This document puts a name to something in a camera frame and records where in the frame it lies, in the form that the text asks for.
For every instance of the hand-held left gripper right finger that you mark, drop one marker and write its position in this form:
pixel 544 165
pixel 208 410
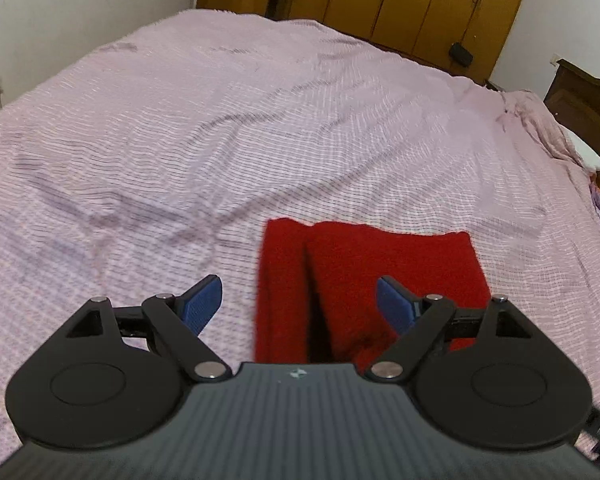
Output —
pixel 395 305

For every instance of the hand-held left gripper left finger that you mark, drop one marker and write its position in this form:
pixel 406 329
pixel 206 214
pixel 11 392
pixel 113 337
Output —
pixel 202 305

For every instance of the red towel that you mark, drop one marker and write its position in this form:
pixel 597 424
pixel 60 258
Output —
pixel 370 265

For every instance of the pink checked bed sheet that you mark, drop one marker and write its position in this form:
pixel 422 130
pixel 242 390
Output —
pixel 230 135

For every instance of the white pillow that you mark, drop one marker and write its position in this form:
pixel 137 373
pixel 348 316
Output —
pixel 582 150

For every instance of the small black bag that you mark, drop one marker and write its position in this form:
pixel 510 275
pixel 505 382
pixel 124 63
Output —
pixel 461 54

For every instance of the dark wooden headboard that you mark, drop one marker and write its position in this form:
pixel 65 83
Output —
pixel 587 105

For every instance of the wooden wardrobe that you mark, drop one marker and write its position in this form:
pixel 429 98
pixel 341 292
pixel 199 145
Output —
pixel 405 0

